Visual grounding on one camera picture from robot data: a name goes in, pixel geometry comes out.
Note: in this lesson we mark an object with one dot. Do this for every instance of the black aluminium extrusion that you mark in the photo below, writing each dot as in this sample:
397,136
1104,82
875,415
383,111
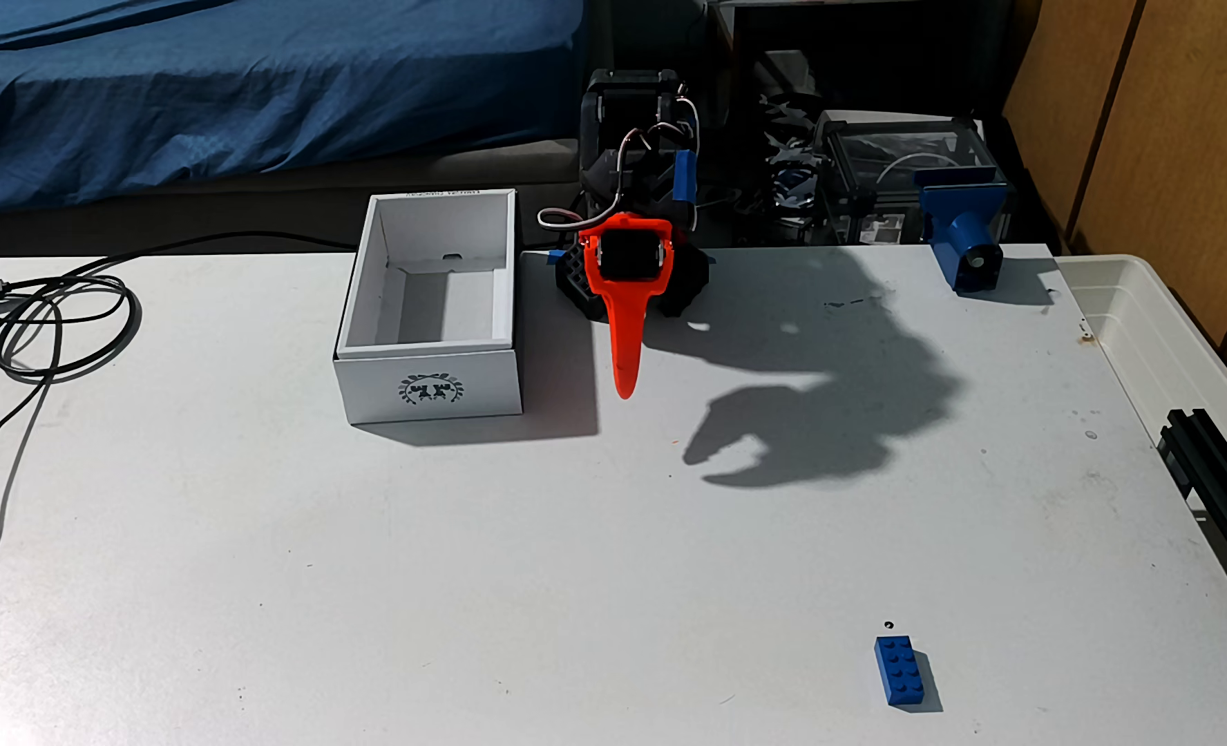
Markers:
1209,466

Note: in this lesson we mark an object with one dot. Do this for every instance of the white plastic bin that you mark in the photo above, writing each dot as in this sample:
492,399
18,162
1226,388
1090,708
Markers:
1121,311

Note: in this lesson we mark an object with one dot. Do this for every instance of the blue printed clamp mount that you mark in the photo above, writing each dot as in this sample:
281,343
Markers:
961,212

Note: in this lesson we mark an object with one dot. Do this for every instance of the blue toy brick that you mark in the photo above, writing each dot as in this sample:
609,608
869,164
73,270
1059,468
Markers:
900,671

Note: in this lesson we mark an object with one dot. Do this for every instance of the clear enclosure black frame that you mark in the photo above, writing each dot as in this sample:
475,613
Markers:
883,155

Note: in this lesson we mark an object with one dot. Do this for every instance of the blue bed sheet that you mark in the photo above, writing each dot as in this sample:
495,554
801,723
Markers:
209,93

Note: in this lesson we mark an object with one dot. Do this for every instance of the white cardboard box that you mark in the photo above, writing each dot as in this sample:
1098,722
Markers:
427,389

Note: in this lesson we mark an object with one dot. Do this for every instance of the wooden cabinet doors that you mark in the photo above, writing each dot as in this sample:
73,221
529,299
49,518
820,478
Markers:
1183,124

